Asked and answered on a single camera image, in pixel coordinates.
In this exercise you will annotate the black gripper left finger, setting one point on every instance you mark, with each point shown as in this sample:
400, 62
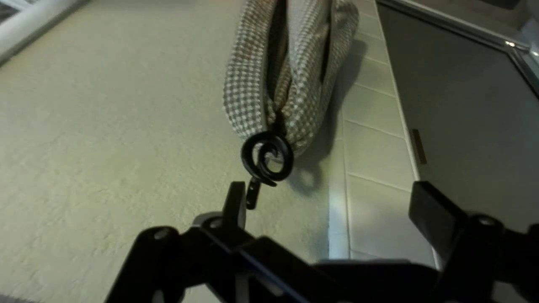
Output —
235, 204

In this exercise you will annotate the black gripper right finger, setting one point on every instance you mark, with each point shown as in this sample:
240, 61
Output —
439, 219

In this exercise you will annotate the beige checkered cloth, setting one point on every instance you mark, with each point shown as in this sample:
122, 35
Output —
297, 72

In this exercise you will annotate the glass shower door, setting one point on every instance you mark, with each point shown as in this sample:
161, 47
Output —
472, 111

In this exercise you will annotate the black spiral wall hook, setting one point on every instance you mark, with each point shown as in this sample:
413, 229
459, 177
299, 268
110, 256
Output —
267, 153

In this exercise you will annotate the white door frame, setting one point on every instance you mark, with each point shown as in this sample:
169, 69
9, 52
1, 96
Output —
28, 22

